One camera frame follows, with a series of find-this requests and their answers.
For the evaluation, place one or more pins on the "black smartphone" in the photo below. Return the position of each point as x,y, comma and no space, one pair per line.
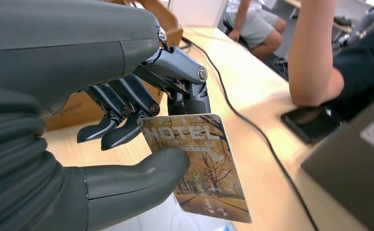
311,129

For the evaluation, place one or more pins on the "white box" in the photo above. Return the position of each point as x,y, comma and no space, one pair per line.
196,12

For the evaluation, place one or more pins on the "patterned hotel key card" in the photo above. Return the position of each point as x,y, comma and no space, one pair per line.
206,165

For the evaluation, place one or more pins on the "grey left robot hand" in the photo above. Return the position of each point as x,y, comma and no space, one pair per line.
56,47

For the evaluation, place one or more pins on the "person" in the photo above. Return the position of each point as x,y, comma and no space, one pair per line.
257,25
365,63

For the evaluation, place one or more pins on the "dark grey laptop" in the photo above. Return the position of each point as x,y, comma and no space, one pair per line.
349,178

